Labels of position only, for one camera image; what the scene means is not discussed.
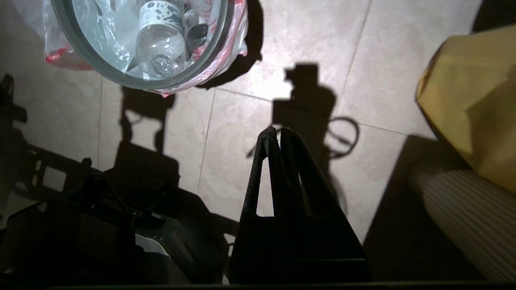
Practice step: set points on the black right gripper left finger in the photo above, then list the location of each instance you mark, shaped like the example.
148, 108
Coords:
250, 249

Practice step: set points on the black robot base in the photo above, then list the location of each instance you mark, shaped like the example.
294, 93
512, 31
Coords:
80, 249

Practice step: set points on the labelled clear plastic bottle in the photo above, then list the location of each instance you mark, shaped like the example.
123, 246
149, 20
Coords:
161, 44

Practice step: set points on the beige ribbed stool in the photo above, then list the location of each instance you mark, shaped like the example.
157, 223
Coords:
475, 225

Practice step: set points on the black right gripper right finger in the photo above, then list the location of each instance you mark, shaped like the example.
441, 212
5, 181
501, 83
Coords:
330, 249

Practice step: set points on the white red-printed trash bag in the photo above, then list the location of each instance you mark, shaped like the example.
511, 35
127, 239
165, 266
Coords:
229, 40

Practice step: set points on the yellow fabric tote bag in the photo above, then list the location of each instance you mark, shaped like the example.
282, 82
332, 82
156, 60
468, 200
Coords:
475, 100

